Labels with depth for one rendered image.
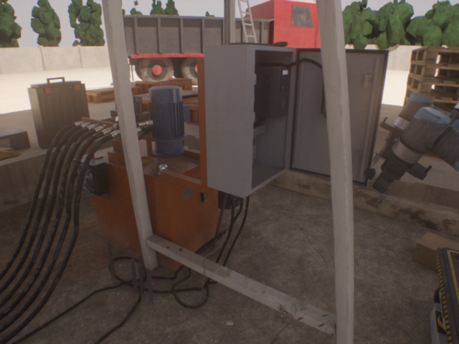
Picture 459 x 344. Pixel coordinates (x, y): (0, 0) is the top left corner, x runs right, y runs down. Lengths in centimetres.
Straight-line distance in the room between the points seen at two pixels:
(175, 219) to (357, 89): 114
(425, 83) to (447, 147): 223
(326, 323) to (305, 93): 100
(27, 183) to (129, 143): 177
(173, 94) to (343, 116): 120
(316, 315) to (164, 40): 888
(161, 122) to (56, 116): 170
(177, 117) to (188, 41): 784
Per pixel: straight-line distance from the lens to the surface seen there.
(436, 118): 98
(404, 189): 262
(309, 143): 151
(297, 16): 1123
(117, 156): 185
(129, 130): 151
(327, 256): 207
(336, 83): 87
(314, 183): 277
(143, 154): 202
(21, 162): 309
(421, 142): 100
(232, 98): 116
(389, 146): 143
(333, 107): 88
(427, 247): 217
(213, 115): 123
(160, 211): 171
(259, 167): 158
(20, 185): 314
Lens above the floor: 120
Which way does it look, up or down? 21 degrees down
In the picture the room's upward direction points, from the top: straight up
